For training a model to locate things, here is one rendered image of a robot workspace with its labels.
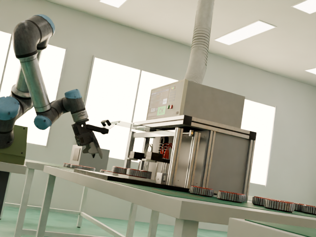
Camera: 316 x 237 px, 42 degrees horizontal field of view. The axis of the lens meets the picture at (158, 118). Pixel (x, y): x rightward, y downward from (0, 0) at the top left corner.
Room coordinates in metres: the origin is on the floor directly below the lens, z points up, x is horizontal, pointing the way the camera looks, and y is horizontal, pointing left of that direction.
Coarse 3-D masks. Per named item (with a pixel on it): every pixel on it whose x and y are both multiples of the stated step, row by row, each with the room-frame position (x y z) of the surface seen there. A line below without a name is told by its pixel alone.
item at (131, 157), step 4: (132, 152) 2.37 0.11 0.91; (136, 152) 2.35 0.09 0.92; (140, 152) 2.35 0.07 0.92; (132, 156) 2.36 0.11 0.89; (136, 156) 2.34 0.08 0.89; (140, 156) 2.36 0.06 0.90; (136, 160) 2.35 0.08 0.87; (144, 164) 2.43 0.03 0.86; (148, 164) 2.38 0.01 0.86; (144, 168) 2.42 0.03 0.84
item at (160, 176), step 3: (159, 174) 2.17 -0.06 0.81; (162, 174) 2.14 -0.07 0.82; (165, 174) 2.15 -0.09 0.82; (156, 177) 2.20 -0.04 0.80; (159, 177) 2.16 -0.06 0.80; (162, 177) 2.15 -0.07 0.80; (156, 180) 2.20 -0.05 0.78; (159, 180) 2.16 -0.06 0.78; (162, 180) 2.15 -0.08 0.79; (162, 183) 2.15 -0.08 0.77; (165, 183) 2.15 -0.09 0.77
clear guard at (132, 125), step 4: (120, 120) 2.19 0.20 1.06; (112, 124) 2.23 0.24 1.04; (116, 124) 2.19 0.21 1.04; (120, 124) 2.35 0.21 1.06; (124, 124) 2.31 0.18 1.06; (128, 124) 2.28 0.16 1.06; (132, 124) 2.25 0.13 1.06; (136, 124) 2.23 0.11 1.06; (108, 128) 2.18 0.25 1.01; (132, 128) 2.47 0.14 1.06; (136, 128) 2.43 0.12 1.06; (140, 128) 2.39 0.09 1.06; (144, 128) 2.36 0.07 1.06; (148, 128) 2.33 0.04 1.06; (152, 128) 2.29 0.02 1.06; (156, 128) 2.28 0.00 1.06
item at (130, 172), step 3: (129, 168) 2.11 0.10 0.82; (129, 171) 2.09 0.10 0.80; (132, 171) 2.08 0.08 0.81; (135, 171) 2.07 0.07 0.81; (138, 171) 2.07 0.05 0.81; (141, 171) 2.08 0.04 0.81; (144, 171) 2.09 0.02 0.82; (147, 171) 2.12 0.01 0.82; (129, 174) 2.09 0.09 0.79; (132, 174) 2.08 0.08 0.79; (135, 174) 2.07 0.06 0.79; (138, 174) 2.07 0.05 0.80; (141, 174) 2.08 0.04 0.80; (144, 174) 2.09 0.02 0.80; (147, 174) 2.11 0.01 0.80; (141, 177) 2.09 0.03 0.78; (144, 177) 2.10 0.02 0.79; (147, 177) 2.11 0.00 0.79
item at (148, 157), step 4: (148, 152) 2.16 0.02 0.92; (152, 152) 2.12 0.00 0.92; (148, 156) 2.15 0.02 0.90; (152, 156) 2.12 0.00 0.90; (156, 156) 2.13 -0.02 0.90; (160, 156) 2.14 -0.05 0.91; (144, 160) 2.13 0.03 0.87; (148, 160) 2.12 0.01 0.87; (152, 160) 2.12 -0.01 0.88; (156, 160) 2.13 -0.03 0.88; (160, 160) 2.14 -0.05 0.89; (164, 160) 2.15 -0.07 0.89; (168, 160) 2.16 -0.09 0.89; (164, 164) 2.18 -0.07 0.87; (164, 168) 2.18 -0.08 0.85; (164, 172) 2.18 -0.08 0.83
